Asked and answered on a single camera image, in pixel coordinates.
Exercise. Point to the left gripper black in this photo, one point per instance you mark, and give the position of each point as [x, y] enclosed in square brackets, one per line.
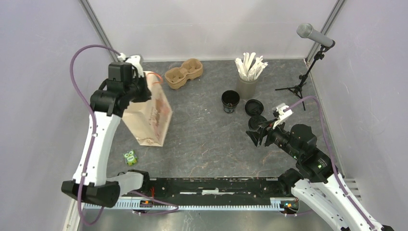
[146, 95]

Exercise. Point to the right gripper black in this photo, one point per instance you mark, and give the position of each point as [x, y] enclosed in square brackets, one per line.
[255, 134]

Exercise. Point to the black plastic cup lid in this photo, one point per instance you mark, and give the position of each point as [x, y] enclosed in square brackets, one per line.
[255, 121]

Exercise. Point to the brown paper bag orange handles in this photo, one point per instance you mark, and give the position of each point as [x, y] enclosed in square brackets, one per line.
[149, 121]

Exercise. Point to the cardboard two-cup carrier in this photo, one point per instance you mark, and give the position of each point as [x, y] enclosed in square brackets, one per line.
[189, 70]

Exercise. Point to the black coffee cup white lettering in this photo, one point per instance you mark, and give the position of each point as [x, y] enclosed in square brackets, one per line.
[230, 99]

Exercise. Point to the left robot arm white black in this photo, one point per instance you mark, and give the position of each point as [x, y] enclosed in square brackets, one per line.
[126, 84]

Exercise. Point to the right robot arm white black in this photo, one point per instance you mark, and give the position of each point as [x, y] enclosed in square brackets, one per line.
[316, 180]

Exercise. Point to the grey straw holder cup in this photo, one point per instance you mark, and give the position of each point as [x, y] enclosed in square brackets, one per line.
[246, 89]

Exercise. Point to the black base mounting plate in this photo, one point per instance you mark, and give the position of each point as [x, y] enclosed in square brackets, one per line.
[225, 191]

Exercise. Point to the white wrapped straws bundle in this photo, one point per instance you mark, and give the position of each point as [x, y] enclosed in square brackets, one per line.
[250, 67]

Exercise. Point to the small green toy box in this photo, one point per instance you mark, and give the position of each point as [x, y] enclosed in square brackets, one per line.
[130, 158]

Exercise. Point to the black microphone tripod stand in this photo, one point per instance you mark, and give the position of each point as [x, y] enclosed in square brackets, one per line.
[297, 89]

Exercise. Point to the grey microphone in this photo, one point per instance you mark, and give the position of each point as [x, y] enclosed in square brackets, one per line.
[307, 31]

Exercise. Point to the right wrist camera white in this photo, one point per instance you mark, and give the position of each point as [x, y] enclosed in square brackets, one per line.
[282, 112]

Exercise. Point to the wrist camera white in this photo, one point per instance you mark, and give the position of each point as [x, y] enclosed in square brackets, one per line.
[282, 112]
[135, 60]

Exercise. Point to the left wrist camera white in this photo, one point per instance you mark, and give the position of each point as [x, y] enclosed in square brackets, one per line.
[135, 60]

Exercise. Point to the white toothed cable rail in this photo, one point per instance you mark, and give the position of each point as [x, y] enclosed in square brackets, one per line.
[136, 204]

